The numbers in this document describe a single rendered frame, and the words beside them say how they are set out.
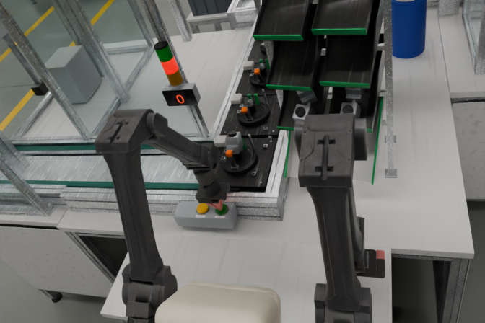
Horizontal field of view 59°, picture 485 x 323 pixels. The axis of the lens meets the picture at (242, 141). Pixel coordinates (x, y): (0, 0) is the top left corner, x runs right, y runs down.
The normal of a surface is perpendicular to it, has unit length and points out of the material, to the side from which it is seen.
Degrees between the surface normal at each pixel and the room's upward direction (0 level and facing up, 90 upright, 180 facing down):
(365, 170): 45
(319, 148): 13
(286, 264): 0
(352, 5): 25
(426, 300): 0
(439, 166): 0
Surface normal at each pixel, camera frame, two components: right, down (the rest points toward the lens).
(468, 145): -0.22, 0.71
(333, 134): -0.29, -0.52
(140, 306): -0.26, -0.14
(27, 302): -0.25, -0.70
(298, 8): -0.38, -0.34
